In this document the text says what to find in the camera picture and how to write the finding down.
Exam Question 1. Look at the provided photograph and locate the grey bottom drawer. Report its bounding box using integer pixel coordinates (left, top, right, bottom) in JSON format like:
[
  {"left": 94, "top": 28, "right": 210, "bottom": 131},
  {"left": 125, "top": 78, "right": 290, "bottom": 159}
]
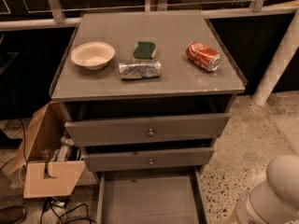
[{"left": 96, "top": 167, "right": 210, "bottom": 224}]

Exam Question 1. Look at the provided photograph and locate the grey drawer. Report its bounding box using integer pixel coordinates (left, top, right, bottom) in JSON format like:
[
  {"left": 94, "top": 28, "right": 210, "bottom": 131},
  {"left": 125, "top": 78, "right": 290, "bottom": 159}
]
[
  {"left": 65, "top": 113, "right": 230, "bottom": 147},
  {"left": 83, "top": 147, "right": 214, "bottom": 172},
  {"left": 96, "top": 167, "right": 210, "bottom": 224}
]

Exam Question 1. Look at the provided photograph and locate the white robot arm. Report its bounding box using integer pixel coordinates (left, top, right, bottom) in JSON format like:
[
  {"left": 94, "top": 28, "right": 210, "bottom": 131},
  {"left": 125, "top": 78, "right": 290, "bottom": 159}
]
[{"left": 226, "top": 155, "right": 299, "bottom": 224}]

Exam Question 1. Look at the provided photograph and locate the grey drawer cabinet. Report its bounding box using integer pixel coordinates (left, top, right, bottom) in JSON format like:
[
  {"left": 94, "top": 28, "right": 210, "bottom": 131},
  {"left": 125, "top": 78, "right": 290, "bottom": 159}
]
[{"left": 49, "top": 9, "right": 249, "bottom": 182}]

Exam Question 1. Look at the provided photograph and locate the grey middle drawer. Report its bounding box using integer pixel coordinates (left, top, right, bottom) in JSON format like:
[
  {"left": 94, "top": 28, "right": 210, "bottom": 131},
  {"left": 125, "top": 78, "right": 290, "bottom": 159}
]
[{"left": 83, "top": 147, "right": 214, "bottom": 172}]

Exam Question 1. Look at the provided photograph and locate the grey top drawer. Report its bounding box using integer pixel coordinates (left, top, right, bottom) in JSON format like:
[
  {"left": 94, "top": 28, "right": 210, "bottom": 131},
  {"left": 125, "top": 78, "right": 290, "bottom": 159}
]
[{"left": 65, "top": 113, "right": 230, "bottom": 147}]

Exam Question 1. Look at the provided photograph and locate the silver crushed can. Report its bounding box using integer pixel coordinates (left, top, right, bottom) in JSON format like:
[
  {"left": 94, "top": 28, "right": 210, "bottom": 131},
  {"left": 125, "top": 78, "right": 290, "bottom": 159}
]
[{"left": 119, "top": 60, "right": 162, "bottom": 79}]

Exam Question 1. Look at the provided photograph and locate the green yellow sponge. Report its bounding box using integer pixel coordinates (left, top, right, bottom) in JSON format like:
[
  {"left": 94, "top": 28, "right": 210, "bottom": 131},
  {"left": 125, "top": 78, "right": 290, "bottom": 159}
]
[{"left": 133, "top": 41, "right": 157, "bottom": 60}]

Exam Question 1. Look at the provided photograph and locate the beige paper bowl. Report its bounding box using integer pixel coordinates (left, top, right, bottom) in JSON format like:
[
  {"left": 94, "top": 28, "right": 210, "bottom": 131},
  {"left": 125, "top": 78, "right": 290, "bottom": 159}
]
[{"left": 71, "top": 42, "right": 115, "bottom": 70}]

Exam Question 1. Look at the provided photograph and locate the red cola can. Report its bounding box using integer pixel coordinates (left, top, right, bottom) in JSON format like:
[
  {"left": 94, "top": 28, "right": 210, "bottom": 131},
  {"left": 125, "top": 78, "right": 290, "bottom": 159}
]
[{"left": 186, "top": 42, "right": 221, "bottom": 72}]

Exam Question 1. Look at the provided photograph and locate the plastic bottle in box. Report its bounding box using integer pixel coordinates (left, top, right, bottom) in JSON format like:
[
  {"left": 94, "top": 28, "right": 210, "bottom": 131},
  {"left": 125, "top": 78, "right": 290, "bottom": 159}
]
[{"left": 57, "top": 137, "right": 74, "bottom": 161}]

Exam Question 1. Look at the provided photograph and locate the brown cardboard box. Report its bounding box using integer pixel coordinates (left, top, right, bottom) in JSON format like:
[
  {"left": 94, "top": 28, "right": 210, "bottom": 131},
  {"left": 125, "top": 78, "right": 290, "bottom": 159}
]
[{"left": 10, "top": 102, "right": 97, "bottom": 198}]

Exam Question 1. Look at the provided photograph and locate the dark brown shoe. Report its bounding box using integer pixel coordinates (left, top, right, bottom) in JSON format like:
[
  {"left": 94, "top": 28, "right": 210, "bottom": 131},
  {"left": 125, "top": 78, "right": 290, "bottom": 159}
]
[{"left": 0, "top": 205, "right": 26, "bottom": 224}]

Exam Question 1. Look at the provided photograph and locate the metal railing frame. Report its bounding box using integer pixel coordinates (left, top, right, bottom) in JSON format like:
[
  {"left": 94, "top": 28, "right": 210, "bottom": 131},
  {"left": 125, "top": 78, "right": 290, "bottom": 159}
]
[{"left": 0, "top": 0, "right": 299, "bottom": 32}]

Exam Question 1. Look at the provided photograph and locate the white slanted post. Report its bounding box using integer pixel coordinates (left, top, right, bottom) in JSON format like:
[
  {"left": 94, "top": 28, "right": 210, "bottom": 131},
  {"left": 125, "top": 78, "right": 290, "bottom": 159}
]
[{"left": 252, "top": 9, "right": 299, "bottom": 105}]

